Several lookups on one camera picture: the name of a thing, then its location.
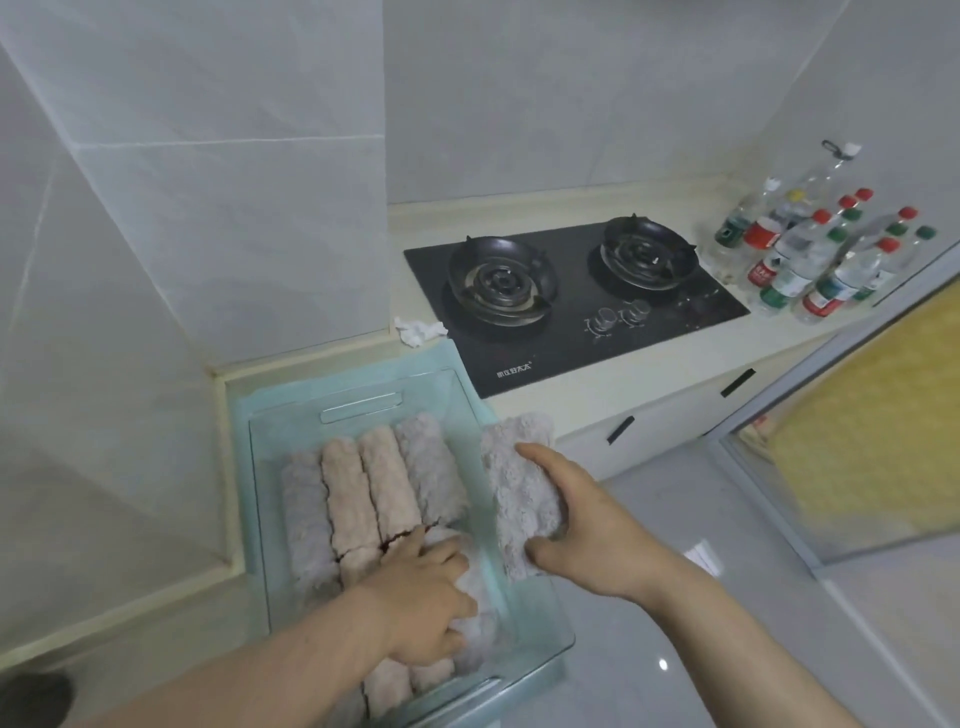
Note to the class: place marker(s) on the white paper wad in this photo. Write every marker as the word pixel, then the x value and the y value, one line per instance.
pixel 416 331

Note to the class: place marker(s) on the person's left hand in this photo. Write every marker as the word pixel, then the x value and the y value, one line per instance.
pixel 420 607

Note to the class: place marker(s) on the clear plastic storage bin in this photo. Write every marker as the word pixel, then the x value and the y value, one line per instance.
pixel 337 375

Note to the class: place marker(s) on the white stove cabinet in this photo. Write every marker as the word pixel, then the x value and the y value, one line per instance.
pixel 675 420

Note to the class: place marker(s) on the person's left forearm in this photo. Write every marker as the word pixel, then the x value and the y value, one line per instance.
pixel 262 675

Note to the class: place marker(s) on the beige checked towel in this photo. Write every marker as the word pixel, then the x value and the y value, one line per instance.
pixel 386 690
pixel 431 675
pixel 349 495
pixel 390 480

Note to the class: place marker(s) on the person's right hand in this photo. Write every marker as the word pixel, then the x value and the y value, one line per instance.
pixel 607 547

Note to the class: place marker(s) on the glass door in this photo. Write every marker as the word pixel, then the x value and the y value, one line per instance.
pixel 862 420

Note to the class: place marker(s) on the cluster of clear plastic bottles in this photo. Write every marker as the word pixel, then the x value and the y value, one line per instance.
pixel 810 262

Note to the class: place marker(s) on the person's right forearm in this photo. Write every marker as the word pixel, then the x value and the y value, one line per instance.
pixel 742 660

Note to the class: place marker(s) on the clear plastic tray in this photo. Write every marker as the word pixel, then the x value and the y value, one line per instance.
pixel 536 637

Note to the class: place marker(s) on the black gas stove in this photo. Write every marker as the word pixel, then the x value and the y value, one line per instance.
pixel 540 360

